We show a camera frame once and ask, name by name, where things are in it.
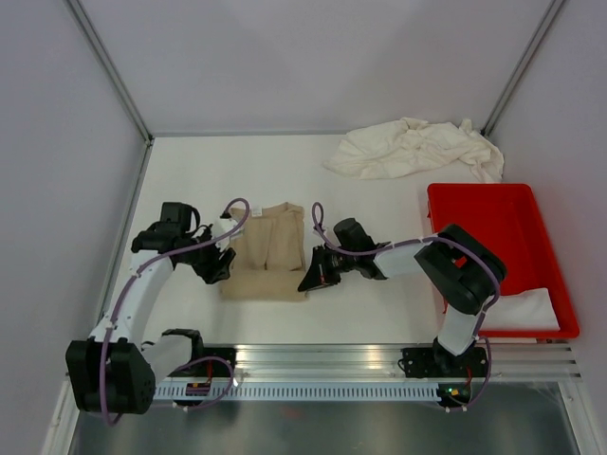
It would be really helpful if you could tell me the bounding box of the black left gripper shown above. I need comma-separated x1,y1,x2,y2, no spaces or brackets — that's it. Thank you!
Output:
178,225,235,285

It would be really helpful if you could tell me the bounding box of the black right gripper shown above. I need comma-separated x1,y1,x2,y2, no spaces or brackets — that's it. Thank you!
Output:
300,244,358,291

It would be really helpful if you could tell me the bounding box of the beige t shirt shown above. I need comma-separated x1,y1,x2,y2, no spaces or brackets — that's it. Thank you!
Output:
220,202,307,302

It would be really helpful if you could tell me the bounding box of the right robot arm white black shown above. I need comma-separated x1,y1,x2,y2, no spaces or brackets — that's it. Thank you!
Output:
298,218,507,374

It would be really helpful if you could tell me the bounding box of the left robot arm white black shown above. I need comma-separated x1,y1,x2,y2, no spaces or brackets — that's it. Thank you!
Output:
65,202,248,427

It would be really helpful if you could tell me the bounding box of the cream white t shirt pile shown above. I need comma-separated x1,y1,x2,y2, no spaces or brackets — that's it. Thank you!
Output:
322,118,505,183

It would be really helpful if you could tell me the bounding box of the red plastic bin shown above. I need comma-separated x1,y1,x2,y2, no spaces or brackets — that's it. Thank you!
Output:
427,183,579,339

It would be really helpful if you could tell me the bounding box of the white folded cloth in bin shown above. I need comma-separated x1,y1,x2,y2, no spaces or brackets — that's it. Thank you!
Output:
481,288,560,331

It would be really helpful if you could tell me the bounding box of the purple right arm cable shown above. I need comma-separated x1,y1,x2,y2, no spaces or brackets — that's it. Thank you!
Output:
310,202,503,413

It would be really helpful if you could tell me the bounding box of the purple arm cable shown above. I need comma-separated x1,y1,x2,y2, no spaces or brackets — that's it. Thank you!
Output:
310,202,503,413
99,197,251,428

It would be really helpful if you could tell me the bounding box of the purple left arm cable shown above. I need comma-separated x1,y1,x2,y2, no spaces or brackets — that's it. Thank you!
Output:
99,197,251,428

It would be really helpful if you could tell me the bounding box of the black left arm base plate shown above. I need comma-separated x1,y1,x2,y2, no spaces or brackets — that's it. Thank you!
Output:
188,347,236,379

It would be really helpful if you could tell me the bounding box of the white slotted cable duct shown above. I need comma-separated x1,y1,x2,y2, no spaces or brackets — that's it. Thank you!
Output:
155,381,441,403

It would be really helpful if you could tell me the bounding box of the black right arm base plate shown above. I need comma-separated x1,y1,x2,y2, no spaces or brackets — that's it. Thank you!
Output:
398,345,488,379

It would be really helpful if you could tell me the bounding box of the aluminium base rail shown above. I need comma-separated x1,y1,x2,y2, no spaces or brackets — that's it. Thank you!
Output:
64,344,582,380

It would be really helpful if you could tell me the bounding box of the left aluminium frame post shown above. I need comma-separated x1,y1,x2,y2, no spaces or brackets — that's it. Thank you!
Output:
64,0,154,142

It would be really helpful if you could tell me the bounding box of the aluminium frame post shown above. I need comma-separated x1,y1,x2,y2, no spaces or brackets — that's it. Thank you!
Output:
64,0,154,142
480,0,568,137

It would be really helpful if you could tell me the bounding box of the right aluminium frame post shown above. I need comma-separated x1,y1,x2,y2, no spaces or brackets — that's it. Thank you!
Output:
480,0,568,137

